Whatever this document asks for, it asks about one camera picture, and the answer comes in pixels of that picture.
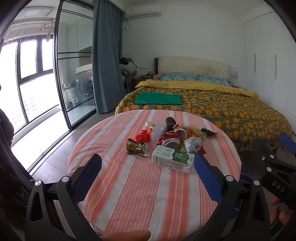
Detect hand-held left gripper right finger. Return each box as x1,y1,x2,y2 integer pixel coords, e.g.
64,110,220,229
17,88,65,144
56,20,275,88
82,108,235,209
193,153,271,241

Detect cream padded headboard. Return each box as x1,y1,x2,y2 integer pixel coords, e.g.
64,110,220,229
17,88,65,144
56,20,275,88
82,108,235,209
154,56,230,79

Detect gold foil wrapper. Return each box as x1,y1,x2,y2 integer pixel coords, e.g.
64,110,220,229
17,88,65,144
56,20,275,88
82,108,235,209
125,138,152,157

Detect wooden nightstand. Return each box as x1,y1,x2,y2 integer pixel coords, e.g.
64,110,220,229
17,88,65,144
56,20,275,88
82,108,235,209
132,77,153,93

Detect blue patterned pillow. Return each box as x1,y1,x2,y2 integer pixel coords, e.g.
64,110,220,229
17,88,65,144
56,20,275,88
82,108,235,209
198,75,233,87
159,72,199,81

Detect crushed red can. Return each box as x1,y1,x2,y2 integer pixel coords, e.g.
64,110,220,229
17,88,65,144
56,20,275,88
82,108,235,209
157,132,174,146

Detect washing machine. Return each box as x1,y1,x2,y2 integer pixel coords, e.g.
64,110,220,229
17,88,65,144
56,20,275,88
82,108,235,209
77,79,94,96

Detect white printed wrapper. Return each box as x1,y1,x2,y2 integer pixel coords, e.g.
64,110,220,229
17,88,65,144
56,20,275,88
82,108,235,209
144,120,157,131

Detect black framed window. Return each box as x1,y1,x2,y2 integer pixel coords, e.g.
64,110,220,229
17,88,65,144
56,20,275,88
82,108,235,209
0,19,61,137

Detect blue grey curtain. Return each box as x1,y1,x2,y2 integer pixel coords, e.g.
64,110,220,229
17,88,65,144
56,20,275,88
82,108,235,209
92,0,126,114

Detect white air conditioner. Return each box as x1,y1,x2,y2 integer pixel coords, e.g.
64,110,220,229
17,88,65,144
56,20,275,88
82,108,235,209
125,3,162,19

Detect orange snack packet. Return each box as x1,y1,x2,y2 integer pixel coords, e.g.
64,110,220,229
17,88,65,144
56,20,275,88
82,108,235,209
183,126,204,139

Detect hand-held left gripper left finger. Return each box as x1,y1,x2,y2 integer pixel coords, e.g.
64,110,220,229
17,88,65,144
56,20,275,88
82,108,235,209
25,153,103,241

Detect white snack packet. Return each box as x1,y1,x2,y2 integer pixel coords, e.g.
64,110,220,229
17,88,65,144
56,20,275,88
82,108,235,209
184,137,205,154

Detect floral bed skirt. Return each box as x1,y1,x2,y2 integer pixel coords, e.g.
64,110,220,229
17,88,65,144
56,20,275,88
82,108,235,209
235,138,286,152

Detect person's right hand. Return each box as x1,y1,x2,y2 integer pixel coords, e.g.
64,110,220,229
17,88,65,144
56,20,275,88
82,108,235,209
269,197,296,226

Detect glass sliding door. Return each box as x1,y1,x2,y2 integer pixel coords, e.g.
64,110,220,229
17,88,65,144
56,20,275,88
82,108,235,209
54,0,96,129

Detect bright red plastic wrapper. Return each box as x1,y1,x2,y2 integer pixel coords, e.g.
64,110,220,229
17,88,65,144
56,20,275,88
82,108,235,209
135,129,153,143

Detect striped orange white tablecloth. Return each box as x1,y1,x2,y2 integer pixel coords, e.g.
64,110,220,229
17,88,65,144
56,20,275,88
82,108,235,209
67,109,242,241

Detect silver metal can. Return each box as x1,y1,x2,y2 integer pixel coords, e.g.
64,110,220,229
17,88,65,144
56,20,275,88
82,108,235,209
161,138,182,149
172,128,188,141

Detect person's left hand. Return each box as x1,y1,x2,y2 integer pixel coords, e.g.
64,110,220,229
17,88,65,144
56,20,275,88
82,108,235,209
102,230,152,241

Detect pile of clothes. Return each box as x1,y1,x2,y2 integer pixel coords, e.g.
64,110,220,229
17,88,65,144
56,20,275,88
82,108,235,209
119,57,139,76

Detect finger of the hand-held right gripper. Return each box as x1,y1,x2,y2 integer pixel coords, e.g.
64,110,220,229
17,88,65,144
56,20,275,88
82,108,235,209
279,133,296,160
252,138,281,172

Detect black bumpy wrapper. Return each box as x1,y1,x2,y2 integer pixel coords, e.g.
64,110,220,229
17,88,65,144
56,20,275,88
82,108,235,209
165,116,177,132

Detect green folded cloth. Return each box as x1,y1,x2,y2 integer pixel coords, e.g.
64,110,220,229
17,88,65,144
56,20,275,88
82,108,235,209
134,92,182,105

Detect white wardrobe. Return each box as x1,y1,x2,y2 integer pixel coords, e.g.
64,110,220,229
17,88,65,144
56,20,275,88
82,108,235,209
242,5,296,121

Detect clear plastic bag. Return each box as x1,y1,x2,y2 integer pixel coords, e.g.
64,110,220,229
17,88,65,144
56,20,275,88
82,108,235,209
150,123,168,151

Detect blue plastic mesh basket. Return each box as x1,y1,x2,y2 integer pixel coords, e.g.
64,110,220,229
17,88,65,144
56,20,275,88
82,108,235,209
232,173,255,212

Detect milk carton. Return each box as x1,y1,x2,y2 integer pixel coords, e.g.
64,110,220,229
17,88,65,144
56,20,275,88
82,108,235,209
151,146,196,175

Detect orange floral quilt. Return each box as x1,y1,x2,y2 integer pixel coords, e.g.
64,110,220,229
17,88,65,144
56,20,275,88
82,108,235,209
115,80,294,144

